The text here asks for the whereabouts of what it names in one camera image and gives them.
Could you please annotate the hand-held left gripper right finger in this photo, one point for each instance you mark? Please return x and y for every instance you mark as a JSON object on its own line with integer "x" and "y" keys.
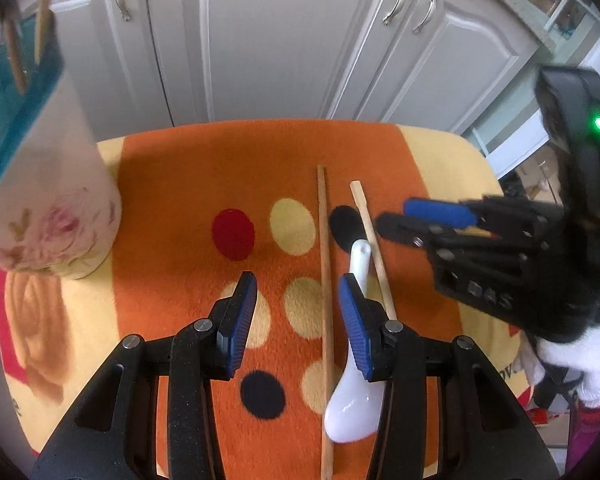
{"x": 357, "y": 330}

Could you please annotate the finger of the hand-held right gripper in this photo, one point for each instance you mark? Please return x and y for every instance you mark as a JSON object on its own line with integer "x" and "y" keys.
{"x": 440, "y": 212}
{"x": 400, "y": 227}

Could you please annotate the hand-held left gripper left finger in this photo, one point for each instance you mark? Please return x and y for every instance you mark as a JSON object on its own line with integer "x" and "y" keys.
{"x": 240, "y": 330}

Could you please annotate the light wooden chopstick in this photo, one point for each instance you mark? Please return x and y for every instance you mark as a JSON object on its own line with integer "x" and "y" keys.
{"x": 372, "y": 240}
{"x": 45, "y": 10}

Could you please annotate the white ceramic spoon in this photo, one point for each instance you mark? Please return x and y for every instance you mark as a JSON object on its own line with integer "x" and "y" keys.
{"x": 350, "y": 405}

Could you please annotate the white floral cup teal rim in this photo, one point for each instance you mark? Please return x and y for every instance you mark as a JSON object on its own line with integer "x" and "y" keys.
{"x": 45, "y": 185}

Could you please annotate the person's right forearm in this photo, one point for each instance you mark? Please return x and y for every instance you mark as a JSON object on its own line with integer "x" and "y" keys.
{"x": 585, "y": 440}

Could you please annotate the person's right hand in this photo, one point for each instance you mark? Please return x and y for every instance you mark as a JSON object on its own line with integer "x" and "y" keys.
{"x": 585, "y": 365}

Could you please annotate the orange printed towel mat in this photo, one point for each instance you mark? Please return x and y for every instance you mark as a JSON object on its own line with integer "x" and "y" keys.
{"x": 180, "y": 210}

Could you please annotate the grey cabinet door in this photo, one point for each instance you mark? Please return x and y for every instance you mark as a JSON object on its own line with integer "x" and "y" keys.
{"x": 290, "y": 35}
{"x": 80, "y": 35}
{"x": 470, "y": 70}

